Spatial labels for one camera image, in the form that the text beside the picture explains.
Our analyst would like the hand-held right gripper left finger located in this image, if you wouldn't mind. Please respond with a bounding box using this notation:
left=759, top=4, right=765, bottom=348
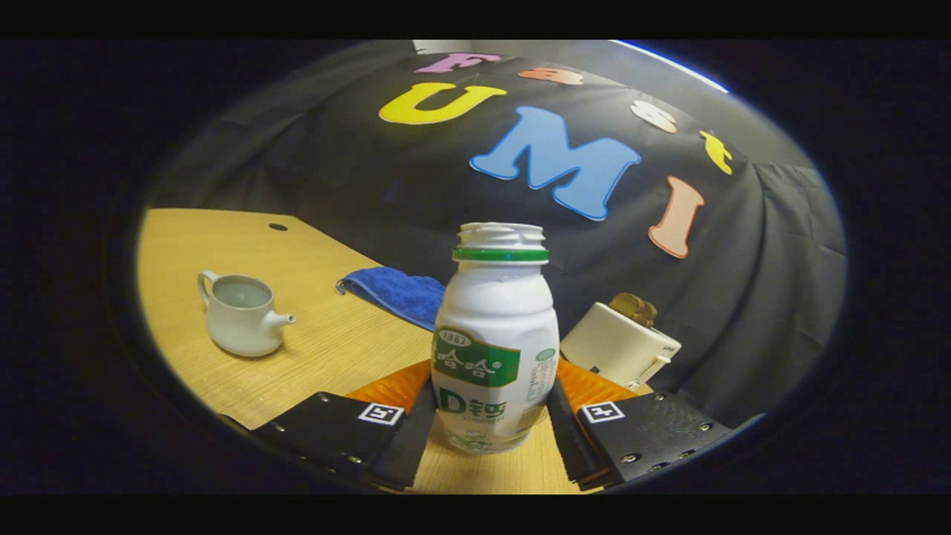
left=249, top=360, right=439, bottom=491

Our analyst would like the blue towel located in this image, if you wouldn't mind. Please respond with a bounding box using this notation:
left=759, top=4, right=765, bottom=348
left=336, top=266, right=447, bottom=332

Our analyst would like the white toaster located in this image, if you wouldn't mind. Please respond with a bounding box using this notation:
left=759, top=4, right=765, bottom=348
left=559, top=301, right=682, bottom=392

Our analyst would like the white ceramic teacup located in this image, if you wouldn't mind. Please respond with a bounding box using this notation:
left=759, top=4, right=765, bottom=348
left=197, top=270, right=296, bottom=358

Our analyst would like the white plastic water bottle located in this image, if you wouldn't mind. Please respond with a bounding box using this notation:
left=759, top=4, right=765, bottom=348
left=431, top=221, right=559, bottom=455

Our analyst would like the black backdrop cloth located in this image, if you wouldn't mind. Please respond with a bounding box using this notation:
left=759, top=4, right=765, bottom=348
left=149, top=45, right=848, bottom=428

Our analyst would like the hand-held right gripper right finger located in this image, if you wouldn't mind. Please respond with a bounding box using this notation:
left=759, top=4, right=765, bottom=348
left=546, top=359, right=733, bottom=491

